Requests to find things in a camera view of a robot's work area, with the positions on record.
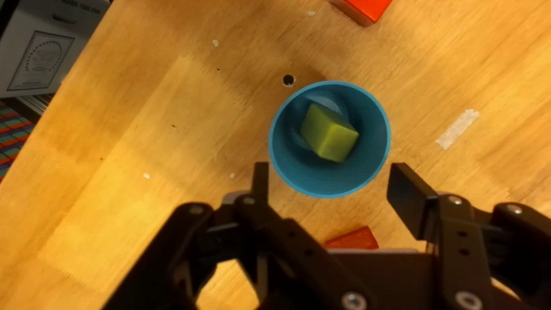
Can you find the striped colourful rug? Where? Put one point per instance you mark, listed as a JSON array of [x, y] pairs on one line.
[[14, 131]]

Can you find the white tape strip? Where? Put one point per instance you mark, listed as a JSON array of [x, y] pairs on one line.
[[460, 124]]

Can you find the yellow wooden cube block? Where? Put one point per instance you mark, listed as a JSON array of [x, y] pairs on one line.
[[327, 132]]

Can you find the blue plastic cup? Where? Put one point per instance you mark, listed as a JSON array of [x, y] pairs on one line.
[[314, 175]]

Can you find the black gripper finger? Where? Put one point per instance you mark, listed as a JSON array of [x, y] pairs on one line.
[[412, 198]]

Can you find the white cardboard box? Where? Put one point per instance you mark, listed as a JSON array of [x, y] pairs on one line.
[[40, 39]]

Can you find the red wooden cube block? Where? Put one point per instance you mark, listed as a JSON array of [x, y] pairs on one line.
[[364, 12]]

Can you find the red triangular wooden block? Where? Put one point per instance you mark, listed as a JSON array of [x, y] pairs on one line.
[[360, 237]]

